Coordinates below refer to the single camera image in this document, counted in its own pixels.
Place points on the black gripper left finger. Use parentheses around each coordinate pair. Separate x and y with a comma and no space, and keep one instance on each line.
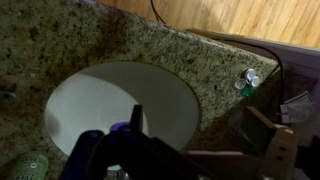
(133,156)

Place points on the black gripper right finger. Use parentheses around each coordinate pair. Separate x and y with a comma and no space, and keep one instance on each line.
(280,150)

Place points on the dark glass side shelf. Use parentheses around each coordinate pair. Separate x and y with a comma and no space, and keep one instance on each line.
(266,100)

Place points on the white oval sink basin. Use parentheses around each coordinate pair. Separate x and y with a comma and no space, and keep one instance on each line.
(110,96)

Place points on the small green cap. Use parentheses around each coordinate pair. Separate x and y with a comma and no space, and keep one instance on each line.
(247,91)

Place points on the white contact lens case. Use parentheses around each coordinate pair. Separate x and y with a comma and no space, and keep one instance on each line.
(255,81)

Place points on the green soap pump bottle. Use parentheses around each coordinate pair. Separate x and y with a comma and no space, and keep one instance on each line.
(30,166)

